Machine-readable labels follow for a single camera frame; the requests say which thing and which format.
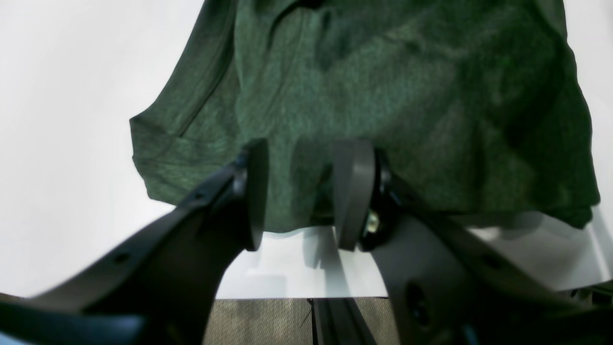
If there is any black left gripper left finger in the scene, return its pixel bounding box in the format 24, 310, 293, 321
1, 139, 269, 345

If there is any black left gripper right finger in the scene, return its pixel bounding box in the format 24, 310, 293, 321
333, 139, 612, 345

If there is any dark green long-sleeve shirt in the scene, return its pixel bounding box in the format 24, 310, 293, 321
129, 0, 600, 232

